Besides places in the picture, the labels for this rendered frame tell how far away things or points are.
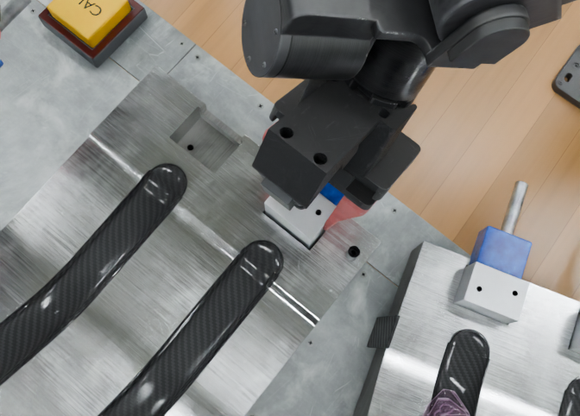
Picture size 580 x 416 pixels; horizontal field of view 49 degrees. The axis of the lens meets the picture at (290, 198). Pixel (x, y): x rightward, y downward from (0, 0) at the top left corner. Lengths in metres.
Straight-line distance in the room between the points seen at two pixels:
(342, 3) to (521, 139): 0.41
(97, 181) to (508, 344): 0.39
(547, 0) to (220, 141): 0.34
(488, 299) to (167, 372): 0.28
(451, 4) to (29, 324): 0.41
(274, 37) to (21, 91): 0.42
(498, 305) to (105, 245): 0.34
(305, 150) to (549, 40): 0.47
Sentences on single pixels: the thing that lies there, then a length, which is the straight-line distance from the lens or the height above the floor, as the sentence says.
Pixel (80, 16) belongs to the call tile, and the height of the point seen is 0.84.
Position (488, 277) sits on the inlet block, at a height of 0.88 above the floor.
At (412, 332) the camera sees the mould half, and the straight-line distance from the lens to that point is 0.59.
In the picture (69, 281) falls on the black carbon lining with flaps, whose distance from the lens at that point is 0.58.
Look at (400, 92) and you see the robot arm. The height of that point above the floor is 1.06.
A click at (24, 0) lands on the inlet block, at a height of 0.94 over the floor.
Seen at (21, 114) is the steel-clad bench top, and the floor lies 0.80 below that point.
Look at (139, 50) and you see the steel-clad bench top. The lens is 0.73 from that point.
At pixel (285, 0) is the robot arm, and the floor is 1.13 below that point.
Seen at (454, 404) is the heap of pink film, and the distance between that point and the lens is 0.59.
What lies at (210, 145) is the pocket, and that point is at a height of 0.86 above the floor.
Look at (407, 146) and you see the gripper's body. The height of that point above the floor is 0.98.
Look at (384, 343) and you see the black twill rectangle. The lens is 0.58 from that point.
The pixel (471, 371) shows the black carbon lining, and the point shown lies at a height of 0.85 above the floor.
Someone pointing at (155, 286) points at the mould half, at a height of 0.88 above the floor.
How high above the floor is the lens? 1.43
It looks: 75 degrees down
